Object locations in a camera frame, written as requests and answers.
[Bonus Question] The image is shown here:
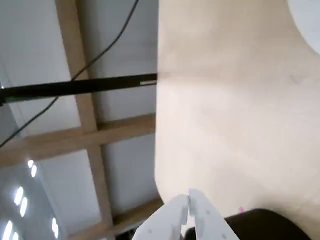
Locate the black tripod pole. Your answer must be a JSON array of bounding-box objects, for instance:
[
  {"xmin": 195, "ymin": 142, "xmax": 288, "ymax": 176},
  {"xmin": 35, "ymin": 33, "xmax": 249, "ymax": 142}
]
[{"xmin": 0, "ymin": 72, "xmax": 158, "ymax": 107}]

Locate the white paper plate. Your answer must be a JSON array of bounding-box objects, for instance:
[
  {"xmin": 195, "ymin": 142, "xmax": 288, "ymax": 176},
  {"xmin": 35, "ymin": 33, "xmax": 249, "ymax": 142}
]
[{"xmin": 286, "ymin": 0, "xmax": 320, "ymax": 55}]

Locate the wooden lattice frame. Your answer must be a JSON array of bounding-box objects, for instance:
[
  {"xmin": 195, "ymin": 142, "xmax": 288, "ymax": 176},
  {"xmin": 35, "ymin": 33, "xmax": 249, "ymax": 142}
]
[{"xmin": 0, "ymin": 0, "xmax": 164, "ymax": 240}]

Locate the thin black cable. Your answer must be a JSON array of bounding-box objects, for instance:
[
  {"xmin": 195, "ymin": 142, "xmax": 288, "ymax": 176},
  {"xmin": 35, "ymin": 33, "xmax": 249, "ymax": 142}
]
[{"xmin": 0, "ymin": 0, "xmax": 140, "ymax": 148}]

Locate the black pot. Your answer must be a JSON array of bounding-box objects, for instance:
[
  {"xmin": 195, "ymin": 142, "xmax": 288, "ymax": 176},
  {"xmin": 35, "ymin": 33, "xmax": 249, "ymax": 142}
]
[{"xmin": 183, "ymin": 208, "xmax": 314, "ymax": 240}]

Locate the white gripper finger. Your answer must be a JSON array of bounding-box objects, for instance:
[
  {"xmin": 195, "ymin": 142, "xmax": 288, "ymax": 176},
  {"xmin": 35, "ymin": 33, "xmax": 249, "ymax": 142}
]
[
  {"xmin": 187, "ymin": 188, "xmax": 237, "ymax": 240},
  {"xmin": 134, "ymin": 194, "xmax": 190, "ymax": 240}
]

